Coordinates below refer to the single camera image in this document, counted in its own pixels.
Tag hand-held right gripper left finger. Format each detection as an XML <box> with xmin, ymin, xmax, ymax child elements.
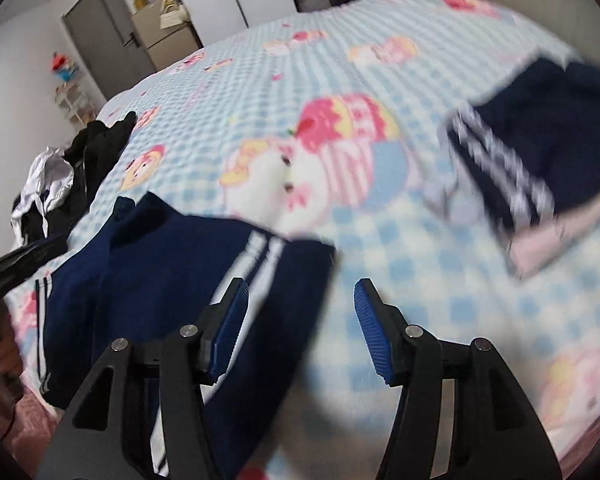
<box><xmin>35</xmin><ymin>277</ymin><xmax>251</xmax><ymax>480</ymax></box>

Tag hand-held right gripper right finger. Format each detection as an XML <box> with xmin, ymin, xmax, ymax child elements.
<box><xmin>354</xmin><ymin>277</ymin><xmax>563</xmax><ymax>480</ymax></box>

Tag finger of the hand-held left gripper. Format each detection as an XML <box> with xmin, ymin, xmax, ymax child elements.
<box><xmin>0</xmin><ymin>235</ymin><xmax>70</xmax><ymax>297</ymax></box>

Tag navy white-striped pants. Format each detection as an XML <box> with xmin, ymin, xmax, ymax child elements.
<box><xmin>34</xmin><ymin>192</ymin><xmax>338</xmax><ymax>480</ymax></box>

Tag person's left hand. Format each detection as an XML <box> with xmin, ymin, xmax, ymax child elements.
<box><xmin>0</xmin><ymin>295</ymin><xmax>28</xmax><ymax>411</ymax></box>

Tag blue checked printed blanket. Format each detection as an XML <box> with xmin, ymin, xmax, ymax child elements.
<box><xmin>2</xmin><ymin>0</ymin><xmax>600</xmax><ymax>480</ymax></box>

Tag white garment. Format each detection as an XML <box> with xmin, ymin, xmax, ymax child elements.
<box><xmin>10</xmin><ymin>146</ymin><xmax>77</xmax><ymax>233</ymax></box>

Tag black zip jacket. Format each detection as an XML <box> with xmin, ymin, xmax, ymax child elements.
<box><xmin>45</xmin><ymin>110</ymin><xmax>138</xmax><ymax>241</ymax></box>

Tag white storage rack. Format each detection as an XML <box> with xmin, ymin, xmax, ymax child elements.
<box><xmin>55</xmin><ymin>80</ymin><xmax>98</xmax><ymax>128</ymax></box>

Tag folded pink garment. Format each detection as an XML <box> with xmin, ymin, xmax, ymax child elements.
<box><xmin>502</xmin><ymin>195</ymin><xmax>600</xmax><ymax>281</ymax></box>

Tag red and blue toy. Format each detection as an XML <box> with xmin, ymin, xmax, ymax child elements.
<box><xmin>50</xmin><ymin>51</ymin><xmax>78</xmax><ymax>83</ymax></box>

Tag grey door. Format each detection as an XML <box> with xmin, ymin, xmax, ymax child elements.
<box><xmin>61</xmin><ymin>0</ymin><xmax>156</xmax><ymax>106</ymax></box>

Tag folded navy striped shorts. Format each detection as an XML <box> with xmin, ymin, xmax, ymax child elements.
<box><xmin>437</xmin><ymin>57</ymin><xmax>600</xmax><ymax>238</ymax></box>

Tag beige fridge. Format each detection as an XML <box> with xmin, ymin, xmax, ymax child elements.
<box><xmin>130</xmin><ymin>2</ymin><xmax>203</xmax><ymax>72</ymax></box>

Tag white handbag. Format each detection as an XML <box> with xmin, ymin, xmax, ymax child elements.
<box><xmin>159</xmin><ymin>7</ymin><xmax>191</xmax><ymax>28</ymax></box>

